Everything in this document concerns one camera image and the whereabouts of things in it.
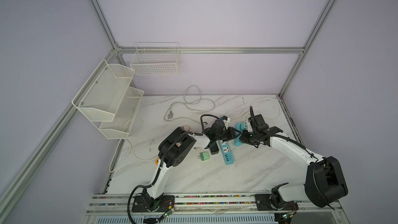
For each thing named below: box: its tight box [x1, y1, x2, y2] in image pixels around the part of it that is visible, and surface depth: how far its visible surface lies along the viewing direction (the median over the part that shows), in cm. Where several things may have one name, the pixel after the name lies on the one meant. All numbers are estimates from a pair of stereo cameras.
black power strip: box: [208, 139, 219, 156], surface depth 90 cm
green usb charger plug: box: [197, 151, 210, 161], surface depth 90 cm
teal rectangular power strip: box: [218, 140, 235, 166], surface depth 90 cm
